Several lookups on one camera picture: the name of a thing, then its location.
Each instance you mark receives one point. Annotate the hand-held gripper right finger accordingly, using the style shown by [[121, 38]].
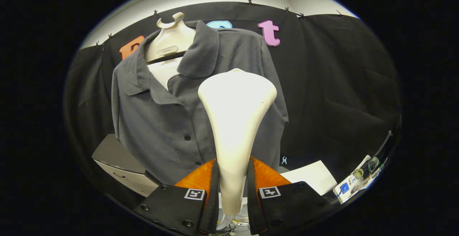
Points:
[[251, 203]]

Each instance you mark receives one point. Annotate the grey button shirt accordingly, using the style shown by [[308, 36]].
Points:
[[157, 121]]

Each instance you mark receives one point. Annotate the white garment steamer head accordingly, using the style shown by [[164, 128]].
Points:
[[235, 121]]

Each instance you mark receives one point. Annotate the white desk with clutter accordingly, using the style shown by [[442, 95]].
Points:
[[355, 184]]

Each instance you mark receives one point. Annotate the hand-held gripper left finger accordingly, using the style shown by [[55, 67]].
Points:
[[214, 200]]

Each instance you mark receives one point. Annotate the small blue device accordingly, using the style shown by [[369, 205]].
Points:
[[344, 188]]

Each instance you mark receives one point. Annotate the black monitor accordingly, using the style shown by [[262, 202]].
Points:
[[386, 142]]

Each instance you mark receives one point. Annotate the grey drawer cabinet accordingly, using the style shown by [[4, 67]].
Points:
[[114, 153]]

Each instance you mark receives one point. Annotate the white table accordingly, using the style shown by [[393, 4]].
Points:
[[312, 176]]

